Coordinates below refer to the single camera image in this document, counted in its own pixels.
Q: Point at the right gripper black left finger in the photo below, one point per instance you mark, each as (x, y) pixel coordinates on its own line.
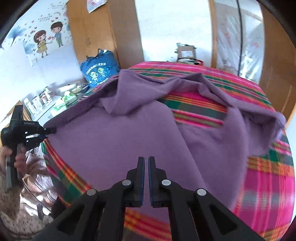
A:
(99, 215)

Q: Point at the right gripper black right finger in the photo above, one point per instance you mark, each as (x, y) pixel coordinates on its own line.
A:
(195, 214)

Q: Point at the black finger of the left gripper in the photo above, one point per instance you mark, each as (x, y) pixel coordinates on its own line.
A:
(34, 142)
(39, 130)

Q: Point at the purple fleece garment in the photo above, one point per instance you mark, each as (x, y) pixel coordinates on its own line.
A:
(102, 136)

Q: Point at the floral sleeved left forearm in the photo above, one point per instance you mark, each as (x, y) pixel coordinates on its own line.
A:
(19, 226)

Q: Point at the person's left hand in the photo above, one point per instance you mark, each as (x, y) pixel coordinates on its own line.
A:
(20, 163)

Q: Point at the green tissue pack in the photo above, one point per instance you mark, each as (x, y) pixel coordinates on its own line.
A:
(69, 97)

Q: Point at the blue printed tote bag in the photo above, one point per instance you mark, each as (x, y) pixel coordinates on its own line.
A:
(99, 68)

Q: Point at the wooden wardrobe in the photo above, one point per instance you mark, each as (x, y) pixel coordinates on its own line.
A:
(113, 26)

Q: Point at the wooden room door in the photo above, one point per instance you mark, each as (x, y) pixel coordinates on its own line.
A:
(278, 71)

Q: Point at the brown cardboard box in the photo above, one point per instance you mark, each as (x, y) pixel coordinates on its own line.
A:
(186, 52)

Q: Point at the transparent printed door curtain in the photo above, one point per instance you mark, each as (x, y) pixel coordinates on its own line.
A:
(240, 38)

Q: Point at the cartoon couple wall sticker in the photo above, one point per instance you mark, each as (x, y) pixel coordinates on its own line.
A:
(42, 40)

